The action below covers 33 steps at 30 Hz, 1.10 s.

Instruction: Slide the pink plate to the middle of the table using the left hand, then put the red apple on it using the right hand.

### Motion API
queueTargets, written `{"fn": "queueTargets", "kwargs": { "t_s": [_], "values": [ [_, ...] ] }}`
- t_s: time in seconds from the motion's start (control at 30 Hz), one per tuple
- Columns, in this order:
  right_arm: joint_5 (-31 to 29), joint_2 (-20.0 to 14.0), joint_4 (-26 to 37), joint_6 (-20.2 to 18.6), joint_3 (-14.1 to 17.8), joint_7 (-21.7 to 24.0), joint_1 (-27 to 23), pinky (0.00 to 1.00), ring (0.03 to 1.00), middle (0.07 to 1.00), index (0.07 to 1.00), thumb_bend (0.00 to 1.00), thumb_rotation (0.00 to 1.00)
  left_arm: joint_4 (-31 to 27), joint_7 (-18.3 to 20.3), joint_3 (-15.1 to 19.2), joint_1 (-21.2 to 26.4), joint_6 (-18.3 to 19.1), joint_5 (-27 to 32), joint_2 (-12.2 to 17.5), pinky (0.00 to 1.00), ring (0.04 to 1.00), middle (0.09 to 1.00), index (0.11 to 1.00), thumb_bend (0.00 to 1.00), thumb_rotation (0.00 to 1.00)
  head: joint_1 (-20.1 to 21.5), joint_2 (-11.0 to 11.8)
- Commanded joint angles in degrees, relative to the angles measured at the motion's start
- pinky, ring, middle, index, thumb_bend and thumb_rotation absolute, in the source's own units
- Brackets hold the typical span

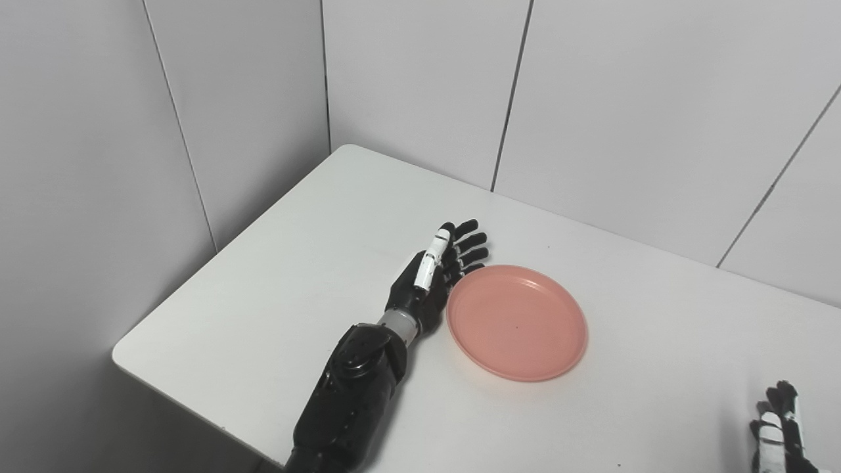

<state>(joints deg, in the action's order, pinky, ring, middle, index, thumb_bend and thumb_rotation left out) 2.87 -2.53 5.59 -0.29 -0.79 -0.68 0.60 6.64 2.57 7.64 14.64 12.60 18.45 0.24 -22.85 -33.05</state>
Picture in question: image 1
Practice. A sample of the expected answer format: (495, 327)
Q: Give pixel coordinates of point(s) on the pink round plate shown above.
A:
(517, 322)

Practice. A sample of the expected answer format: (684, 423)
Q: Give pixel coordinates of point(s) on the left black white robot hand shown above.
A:
(427, 289)

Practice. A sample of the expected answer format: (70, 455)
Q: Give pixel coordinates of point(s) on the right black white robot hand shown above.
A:
(782, 440)

